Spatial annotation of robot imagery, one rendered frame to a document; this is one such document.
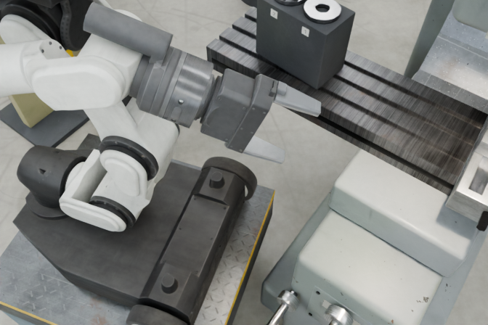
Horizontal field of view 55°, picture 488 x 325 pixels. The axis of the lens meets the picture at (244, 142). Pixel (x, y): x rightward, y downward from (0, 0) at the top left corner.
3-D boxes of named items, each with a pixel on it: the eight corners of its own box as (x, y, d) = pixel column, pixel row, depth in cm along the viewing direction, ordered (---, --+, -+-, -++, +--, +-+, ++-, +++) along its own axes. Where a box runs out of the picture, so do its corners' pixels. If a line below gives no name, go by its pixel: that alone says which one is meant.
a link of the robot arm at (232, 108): (234, 171, 63) (149, 140, 60) (245, 121, 69) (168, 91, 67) (274, 112, 53) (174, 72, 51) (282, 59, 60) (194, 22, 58)
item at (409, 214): (449, 281, 114) (468, 261, 104) (324, 206, 126) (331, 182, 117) (515, 148, 138) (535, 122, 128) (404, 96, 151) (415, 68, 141)
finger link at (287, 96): (317, 120, 58) (271, 101, 56) (319, 103, 60) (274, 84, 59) (324, 112, 56) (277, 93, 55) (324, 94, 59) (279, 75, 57)
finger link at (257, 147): (285, 147, 67) (245, 132, 66) (283, 165, 65) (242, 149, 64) (280, 154, 68) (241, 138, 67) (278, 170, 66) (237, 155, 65)
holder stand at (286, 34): (316, 91, 125) (327, 30, 109) (255, 52, 134) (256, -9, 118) (343, 67, 130) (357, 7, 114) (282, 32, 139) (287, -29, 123)
